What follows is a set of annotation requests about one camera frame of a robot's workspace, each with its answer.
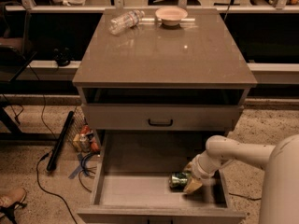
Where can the wire basket with items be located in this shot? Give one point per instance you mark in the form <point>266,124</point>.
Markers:
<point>80,135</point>

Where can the closed top drawer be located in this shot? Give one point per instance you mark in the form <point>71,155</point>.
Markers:
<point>217,118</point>

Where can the grey drawer cabinet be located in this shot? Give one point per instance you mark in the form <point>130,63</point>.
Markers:
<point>196,63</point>

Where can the tan shoe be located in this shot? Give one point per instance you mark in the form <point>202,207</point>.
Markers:
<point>14,195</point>

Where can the black drawer handle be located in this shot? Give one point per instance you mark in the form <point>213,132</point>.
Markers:
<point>160,123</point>

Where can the dark office chair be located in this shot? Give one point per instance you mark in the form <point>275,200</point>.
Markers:
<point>16,49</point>

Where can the clear plastic water bottle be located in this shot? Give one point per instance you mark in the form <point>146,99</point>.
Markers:
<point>126,21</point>

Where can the white shallow bowl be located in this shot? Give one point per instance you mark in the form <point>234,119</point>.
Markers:
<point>171,16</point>

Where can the open middle drawer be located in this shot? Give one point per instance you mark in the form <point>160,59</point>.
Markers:
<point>131,184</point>

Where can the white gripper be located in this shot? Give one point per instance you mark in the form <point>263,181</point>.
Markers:
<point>197,168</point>

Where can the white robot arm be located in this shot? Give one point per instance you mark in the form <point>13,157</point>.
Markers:
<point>280,163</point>

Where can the black long bar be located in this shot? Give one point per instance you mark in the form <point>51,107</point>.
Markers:
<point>58,146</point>

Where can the green crushed soda can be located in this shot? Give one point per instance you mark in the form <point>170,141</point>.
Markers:
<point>178,180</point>

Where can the black round device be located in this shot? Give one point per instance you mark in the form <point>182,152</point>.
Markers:
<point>62,57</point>

